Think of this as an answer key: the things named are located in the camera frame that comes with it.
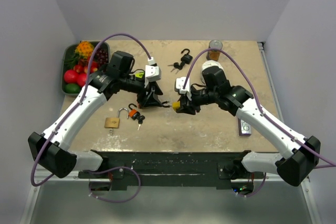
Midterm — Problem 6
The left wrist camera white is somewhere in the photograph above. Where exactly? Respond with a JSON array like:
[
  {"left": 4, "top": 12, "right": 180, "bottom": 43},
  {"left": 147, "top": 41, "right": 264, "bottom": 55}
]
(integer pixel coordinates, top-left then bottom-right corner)
[{"left": 145, "top": 57, "right": 161, "bottom": 82}]

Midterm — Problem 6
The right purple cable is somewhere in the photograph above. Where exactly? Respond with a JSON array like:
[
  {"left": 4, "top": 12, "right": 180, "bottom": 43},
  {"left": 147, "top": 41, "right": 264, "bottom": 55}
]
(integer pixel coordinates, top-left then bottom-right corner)
[{"left": 182, "top": 48, "right": 336, "bottom": 198}]

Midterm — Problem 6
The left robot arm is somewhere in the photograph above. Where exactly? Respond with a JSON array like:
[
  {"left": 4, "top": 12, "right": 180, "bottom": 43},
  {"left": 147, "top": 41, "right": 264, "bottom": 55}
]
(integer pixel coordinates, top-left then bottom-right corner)
[{"left": 28, "top": 51, "right": 167, "bottom": 178}]

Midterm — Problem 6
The white toilet paper roll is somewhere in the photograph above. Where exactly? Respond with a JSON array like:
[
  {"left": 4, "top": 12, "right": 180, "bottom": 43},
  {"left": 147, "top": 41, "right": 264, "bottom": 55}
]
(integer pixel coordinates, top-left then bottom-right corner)
[{"left": 200, "top": 60, "right": 224, "bottom": 84}]

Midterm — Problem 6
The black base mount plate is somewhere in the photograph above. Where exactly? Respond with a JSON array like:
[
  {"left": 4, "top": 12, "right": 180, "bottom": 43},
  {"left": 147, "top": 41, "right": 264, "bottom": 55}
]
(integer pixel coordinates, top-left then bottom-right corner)
[{"left": 79, "top": 151, "right": 264, "bottom": 191}]

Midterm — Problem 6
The purple cable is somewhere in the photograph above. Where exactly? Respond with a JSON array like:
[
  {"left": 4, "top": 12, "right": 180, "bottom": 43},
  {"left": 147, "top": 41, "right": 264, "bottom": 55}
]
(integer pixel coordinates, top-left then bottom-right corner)
[
  {"left": 30, "top": 33, "right": 154, "bottom": 187},
  {"left": 182, "top": 48, "right": 336, "bottom": 198}
]

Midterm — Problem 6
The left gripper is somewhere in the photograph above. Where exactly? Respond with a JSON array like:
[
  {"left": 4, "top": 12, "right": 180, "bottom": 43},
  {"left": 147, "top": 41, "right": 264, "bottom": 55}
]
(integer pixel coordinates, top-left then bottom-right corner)
[{"left": 121, "top": 73, "right": 164, "bottom": 108}]

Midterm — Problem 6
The yellow padlock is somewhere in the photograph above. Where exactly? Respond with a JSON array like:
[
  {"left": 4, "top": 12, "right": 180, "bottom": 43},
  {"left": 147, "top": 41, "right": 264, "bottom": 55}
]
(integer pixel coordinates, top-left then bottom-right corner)
[{"left": 172, "top": 101, "right": 181, "bottom": 112}]

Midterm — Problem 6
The brass padlock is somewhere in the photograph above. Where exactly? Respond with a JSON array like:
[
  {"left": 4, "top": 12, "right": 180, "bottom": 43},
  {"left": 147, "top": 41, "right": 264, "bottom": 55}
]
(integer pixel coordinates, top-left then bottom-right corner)
[{"left": 104, "top": 108, "right": 129, "bottom": 135}]

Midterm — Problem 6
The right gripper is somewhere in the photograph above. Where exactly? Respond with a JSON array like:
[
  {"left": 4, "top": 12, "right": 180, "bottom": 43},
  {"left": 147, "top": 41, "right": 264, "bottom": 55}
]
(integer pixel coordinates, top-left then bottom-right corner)
[{"left": 176, "top": 86, "right": 218, "bottom": 115}]

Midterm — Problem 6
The orange padlock with keys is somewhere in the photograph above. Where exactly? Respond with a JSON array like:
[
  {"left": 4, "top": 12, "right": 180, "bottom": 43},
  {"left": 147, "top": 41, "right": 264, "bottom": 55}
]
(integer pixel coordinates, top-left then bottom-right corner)
[{"left": 128, "top": 103, "right": 145, "bottom": 130}]

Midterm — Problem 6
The purple toothpaste box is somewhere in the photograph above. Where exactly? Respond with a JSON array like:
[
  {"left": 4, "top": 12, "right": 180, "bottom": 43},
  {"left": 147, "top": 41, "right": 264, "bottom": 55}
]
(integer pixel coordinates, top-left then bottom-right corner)
[{"left": 238, "top": 119, "right": 252, "bottom": 137}]

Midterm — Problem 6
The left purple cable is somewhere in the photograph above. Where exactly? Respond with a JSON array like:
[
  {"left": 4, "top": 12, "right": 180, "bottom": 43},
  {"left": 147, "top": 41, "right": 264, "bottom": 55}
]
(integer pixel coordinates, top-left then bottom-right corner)
[{"left": 30, "top": 33, "right": 154, "bottom": 187}]

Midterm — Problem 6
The razor box green black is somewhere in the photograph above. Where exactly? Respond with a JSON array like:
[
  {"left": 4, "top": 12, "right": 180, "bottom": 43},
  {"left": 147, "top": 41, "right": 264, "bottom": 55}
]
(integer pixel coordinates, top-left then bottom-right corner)
[{"left": 134, "top": 71, "right": 145, "bottom": 79}]

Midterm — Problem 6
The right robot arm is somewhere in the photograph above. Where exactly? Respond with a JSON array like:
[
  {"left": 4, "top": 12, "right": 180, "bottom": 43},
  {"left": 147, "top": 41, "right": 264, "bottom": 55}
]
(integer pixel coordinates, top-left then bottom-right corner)
[{"left": 173, "top": 66, "right": 321, "bottom": 186}]

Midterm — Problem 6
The tin can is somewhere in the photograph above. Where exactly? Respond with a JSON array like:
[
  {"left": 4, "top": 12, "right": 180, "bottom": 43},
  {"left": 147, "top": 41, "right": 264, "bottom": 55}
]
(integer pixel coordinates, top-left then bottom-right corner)
[{"left": 206, "top": 40, "right": 223, "bottom": 61}]

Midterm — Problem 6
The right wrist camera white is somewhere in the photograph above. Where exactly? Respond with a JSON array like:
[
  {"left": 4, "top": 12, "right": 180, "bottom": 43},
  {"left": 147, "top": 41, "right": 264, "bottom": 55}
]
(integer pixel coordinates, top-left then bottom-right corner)
[{"left": 174, "top": 77, "right": 191, "bottom": 95}]

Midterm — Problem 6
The fruit tray dark green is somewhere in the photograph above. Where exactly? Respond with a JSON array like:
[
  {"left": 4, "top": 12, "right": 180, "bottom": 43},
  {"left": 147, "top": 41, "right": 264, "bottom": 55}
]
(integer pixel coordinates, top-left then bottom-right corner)
[{"left": 61, "top": 40, "right": 110, "bottom": 96}]

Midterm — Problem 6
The black padlock with keys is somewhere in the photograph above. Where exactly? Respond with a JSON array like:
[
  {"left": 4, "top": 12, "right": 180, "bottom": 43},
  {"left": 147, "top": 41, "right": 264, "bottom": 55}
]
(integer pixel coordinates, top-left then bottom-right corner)
[{"left": 169, "top": 48, "right": 193, "bottom": 73}]

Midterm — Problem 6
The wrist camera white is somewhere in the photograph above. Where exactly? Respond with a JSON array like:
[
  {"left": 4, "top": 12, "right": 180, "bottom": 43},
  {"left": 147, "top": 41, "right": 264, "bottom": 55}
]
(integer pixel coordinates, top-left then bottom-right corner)
[
  {"left": 145, "top": 57, "right": 161, "bottom": 82},
  {"left": 174, "top": 77, "right": 191, "bottom": 95}
]

